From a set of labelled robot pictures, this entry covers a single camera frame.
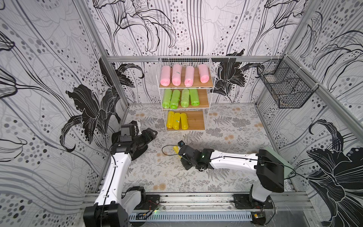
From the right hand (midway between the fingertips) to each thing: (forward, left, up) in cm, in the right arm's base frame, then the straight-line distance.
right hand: (185, 158), depth 83 cm
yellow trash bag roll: (+30, +11, 0) cm, 32 cm away
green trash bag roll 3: (+28, -1, +23) cm, 36 cm away
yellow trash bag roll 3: (+29, +1, -1) cm, 30 cm away
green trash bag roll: (+28, +11, +23) cm, 38 cm away
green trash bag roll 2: (+28, +6, +22) cm, 37 cm away
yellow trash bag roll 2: (+26, +7, -1) cm, 27 cm away
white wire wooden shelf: (+36, -8, -2) cm, 37 cm away
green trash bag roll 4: (+30, -6, +22) cm, 38 cm away
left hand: (+8, +16, +12) cm, 22 cm away
